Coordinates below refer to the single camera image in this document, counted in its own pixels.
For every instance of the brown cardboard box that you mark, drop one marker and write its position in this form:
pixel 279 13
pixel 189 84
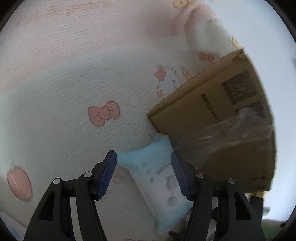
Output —
pixel 221 123

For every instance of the blue white tissue pack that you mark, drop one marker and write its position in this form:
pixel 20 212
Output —
pixel 150 168

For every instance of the pink Hello Kitty chair cover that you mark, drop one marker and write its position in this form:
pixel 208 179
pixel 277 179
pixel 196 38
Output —
pixel 79 77

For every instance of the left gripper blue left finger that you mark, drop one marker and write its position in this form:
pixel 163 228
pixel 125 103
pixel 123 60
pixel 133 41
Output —
pixel 104 173

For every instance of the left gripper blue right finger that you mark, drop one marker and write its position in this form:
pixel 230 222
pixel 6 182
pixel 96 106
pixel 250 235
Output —
pixel 184 174

